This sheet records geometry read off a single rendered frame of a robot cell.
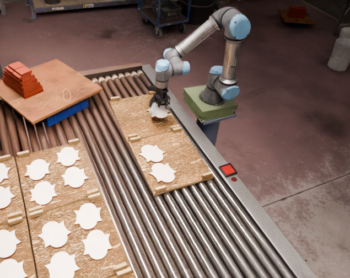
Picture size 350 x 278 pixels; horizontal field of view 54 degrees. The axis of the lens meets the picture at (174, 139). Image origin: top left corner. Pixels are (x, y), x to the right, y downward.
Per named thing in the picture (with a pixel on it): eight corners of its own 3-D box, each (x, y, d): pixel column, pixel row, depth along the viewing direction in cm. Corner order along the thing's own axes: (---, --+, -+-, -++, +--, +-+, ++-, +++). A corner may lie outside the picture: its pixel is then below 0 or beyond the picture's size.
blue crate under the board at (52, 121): (61, 86, 236) (59, 74, 229) (90, 106, 222) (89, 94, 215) (20, 105, 217) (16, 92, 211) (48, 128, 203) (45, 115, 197)
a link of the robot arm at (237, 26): (229, 87, 225) (241, 6, 188) (239, 101, 215) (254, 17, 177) (212, 91, 222) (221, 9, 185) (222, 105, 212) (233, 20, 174)
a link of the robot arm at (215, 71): (219, 79, 234) (224, 62, 225) (228, 90, 225) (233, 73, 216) (204, 81, 230) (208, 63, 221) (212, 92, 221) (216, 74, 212)
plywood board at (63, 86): (56, 60, 241) (56, 58, 240) (102, 90, 219) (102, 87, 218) (-13, 87, 212) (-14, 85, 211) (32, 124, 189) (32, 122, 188)
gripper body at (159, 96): (158, 108, 199) (159, 91, 191) (152, 100, 204) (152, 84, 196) (170, 105, 202) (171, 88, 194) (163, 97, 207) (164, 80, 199)
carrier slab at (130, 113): (157, 94, 238) (157, 92, 237) (181, 131, 211) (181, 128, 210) (108, 102, 227) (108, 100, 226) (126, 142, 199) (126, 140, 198)
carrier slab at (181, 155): (182, 131, 211) (182, 129, 210) (214, 178, 184) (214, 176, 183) (128, 143, 199) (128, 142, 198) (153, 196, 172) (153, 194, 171)
